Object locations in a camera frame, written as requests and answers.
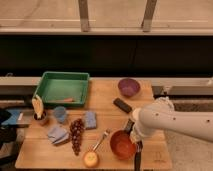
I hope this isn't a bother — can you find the black dish brush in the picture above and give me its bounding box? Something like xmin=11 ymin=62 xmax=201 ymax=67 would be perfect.
xmin=124 ymin=120 xmax=143 ymax=171

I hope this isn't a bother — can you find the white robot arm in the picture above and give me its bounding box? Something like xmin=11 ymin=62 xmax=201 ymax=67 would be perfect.
xmin=130 ymin=97 xmax=213 ymax=142

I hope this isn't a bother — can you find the purple bowl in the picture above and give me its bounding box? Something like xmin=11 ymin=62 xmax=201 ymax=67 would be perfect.
xmin=118 ymin=78 xmax=140 ymax=97

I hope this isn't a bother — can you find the red bowl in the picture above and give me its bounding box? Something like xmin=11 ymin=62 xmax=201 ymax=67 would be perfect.
xmin=110 ymin=130 xmax=136 ymax=160

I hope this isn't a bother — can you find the black rectangular block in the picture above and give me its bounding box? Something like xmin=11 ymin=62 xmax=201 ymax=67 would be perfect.
xmin=113 ymin=98 xmax=132 ymax=113

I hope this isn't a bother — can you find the blue sponge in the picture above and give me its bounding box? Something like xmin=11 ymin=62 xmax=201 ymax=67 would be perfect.
xmin=85 ymin=111 xmax=97 ymax=129

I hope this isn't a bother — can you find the orange carrot in tray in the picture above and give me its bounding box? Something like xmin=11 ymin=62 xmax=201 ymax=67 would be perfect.
xmin=50 ymin=98 xmax=75 ymax=103

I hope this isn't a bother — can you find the dark red grape bunch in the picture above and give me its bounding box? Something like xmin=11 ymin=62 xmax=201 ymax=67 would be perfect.
xmin=70 ymin=119 xmax=84 ymax=156

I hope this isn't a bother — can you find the green plastic tray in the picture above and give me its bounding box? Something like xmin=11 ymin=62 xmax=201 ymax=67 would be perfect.
xmin=34 ymin=71 xmax=90 ymax=108

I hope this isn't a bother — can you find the blue plastic cup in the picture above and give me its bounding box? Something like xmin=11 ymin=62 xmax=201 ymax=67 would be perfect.
xmin=53 ymin=106 xmax=67 ymax=123

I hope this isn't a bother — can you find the brown small cup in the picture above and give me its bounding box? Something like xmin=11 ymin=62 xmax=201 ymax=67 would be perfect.
xmin=34 ymin=113 xmax=48 ymax=126

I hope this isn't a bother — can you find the blue folded cloth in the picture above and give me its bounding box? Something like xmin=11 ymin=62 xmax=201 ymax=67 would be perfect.
xmin=47 ymin=125 xmax=69 ymax=145

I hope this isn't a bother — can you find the yellow apple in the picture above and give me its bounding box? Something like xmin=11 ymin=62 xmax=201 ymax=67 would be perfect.
xmin=83 ymin=151 xmax=99 ymax=168

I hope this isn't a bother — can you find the blue device at left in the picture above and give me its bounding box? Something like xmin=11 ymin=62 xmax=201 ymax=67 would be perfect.
xmin=2 ymin=109 xmax=23 ymax=126

